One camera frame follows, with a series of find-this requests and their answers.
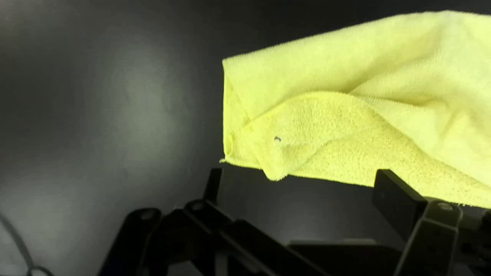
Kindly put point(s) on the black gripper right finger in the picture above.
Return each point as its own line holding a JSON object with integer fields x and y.
{"x": 440, "y": 238}

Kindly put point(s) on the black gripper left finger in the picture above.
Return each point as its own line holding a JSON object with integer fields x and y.
{"x": 150, "y": 243}

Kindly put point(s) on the yellow towel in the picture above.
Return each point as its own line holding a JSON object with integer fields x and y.
{"x": 406, "y": 93}

